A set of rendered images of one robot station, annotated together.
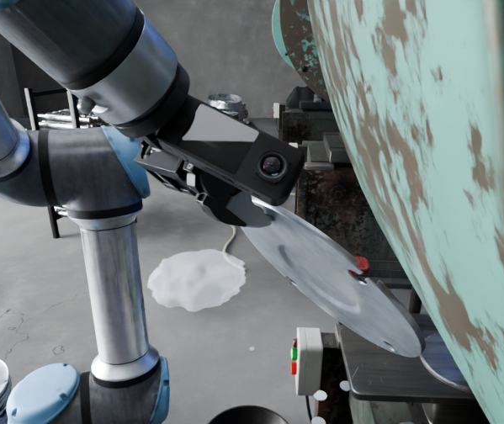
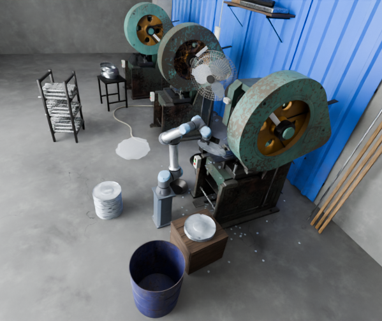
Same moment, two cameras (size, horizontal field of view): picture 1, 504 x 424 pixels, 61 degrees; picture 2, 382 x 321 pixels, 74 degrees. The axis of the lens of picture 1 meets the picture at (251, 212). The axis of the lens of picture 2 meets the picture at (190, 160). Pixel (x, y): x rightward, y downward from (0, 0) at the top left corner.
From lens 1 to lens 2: 1.90 m
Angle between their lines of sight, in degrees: 31
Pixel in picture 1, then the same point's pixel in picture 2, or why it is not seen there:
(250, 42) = (83, 7)
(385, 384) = (219, 160)
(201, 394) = (155, 180)
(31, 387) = (162, 174)
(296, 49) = (166, 73)
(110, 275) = (176, 153)
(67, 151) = not seen: hidden behind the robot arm
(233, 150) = (213, 140)
